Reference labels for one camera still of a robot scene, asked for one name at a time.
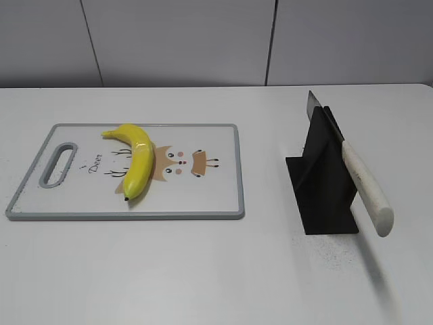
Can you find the white-handled kitchen knife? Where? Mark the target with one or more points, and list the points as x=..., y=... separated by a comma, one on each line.
x=374, y=199

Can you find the yellow plastic banana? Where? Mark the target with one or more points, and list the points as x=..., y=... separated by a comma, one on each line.
x=142, y=158

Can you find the grey-rimmed deer cutting board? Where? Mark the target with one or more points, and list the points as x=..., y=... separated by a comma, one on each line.
x=78, y=175

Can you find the black knife stand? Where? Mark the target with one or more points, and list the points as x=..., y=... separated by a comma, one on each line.
x=323, y=187

